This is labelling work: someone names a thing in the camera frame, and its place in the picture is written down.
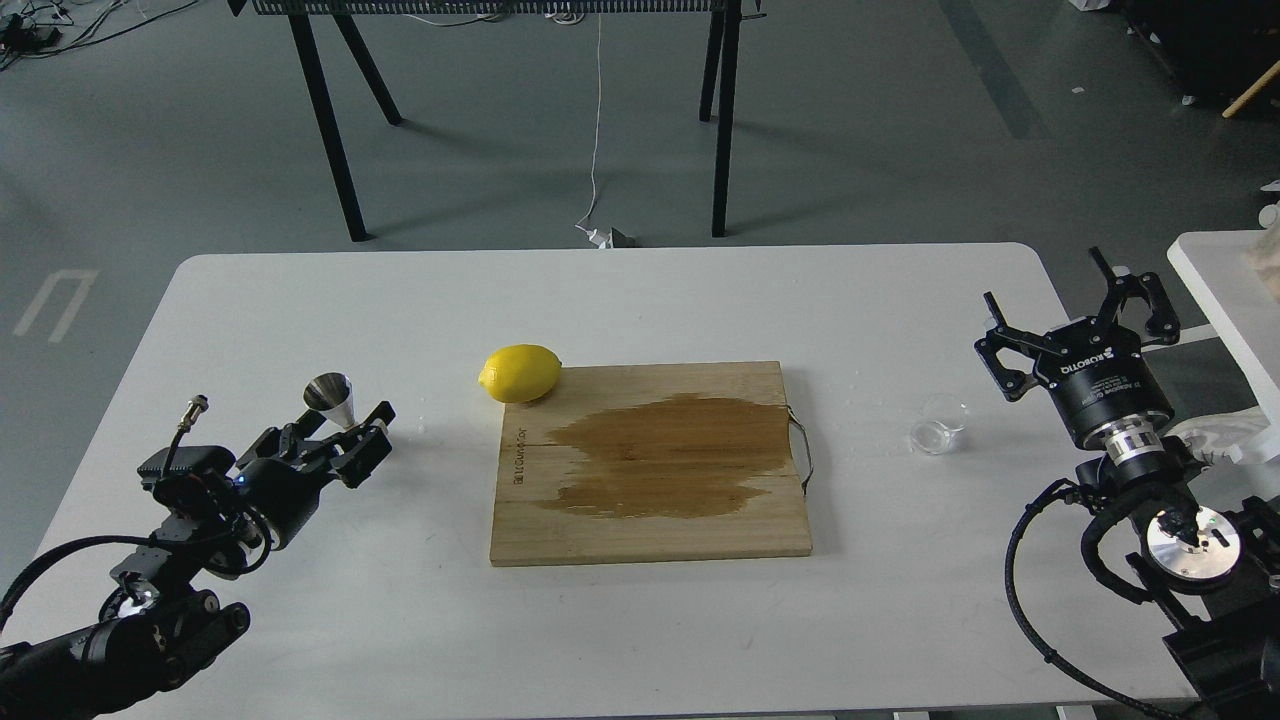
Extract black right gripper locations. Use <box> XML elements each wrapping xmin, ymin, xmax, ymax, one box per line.
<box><xmin>974</xmin><ymin>247</ymin><xmax>1181</xmax><ymax>450</ymax></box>

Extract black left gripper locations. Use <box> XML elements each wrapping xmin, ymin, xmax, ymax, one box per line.
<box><xmin>234</xmin><ymin>401</ymin><xmax>396</xmax><ymax>551</ymax></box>

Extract steel double jigger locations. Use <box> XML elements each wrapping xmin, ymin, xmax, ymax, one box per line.
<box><xmin>303</xmin><ymin>372</ymin><xmax>358</xmax><ymax>430</ymax></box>

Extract small clear glass cup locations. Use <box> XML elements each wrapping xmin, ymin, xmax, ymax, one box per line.
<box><xmin>908</xmin><ymin>393</ymin><xmax>972</xmax><ymax>456</ymax></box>

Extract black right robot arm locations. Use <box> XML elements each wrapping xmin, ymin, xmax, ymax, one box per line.
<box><xmin>975</xmin><ymin>249</ymin><xmax>1279</xmax><ymax>719</ymax></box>

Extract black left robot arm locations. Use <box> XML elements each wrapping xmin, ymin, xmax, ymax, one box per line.
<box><xmin>3</xmin><ymin>400</ymin><xmax>396</xmax><ymax>719</ymax></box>

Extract white side table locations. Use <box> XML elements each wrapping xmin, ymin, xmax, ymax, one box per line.
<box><xmin>1167</xmin><ymin>229</ymin><xmax>1279</xmax><ymax>424</ymax></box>

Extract yellow lemon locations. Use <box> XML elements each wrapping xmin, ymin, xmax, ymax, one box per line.
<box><xmin>477</xmin><ymin>345</ymin><xmax>562</xmax><ymax>404</ymax></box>

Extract wooden stick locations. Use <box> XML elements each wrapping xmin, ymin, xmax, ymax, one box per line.
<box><xmin>1220</xmin><ymin>60</ymin><xmax>1280</xmax><ymax>119</ymax></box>

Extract wooden cutting board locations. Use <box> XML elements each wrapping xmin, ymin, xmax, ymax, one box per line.
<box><xmin>489</xmin><ymin>360</ymin><xmax>813</xmax><ymax>568</ymax></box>

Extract black trestle table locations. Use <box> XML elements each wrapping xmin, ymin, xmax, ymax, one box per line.
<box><xmin>228</xmin><ymin>1</ymin><xmax>765</xmax><ymax>245</ymax></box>

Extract white hanging cable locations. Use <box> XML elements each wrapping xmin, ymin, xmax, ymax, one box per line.
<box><xmin>575</xmin><ymin>12</ymin><xmax>637</xmax><ymax>250</ymax></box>

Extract floor cables bundle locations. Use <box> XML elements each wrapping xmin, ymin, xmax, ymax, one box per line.
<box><xmin>0</xmin><ymin>0</ymin><xmax>201</xmax><ymax>70</ymax></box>

